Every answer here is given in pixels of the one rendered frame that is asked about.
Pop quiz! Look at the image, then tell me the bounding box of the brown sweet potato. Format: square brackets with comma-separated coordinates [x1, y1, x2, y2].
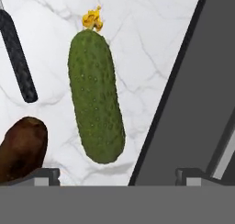
[0, 116, 49, 184]

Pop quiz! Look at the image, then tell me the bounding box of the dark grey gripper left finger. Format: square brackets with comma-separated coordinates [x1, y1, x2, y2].
[8, 167, 61, 187]

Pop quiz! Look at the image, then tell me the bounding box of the black spatula handle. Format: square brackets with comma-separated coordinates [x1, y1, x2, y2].
[0, 0, 39, 104]

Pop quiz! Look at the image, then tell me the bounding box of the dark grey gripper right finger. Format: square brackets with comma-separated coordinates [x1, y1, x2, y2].
[174, 167, 229, 187]

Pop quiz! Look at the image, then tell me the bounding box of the grey cupboard handle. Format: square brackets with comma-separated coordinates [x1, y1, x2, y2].
[207, 109, 235, 181]

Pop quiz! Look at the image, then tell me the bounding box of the green cucumber with yellow flower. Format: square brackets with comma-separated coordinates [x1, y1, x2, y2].
[67, 6, 127, 165]

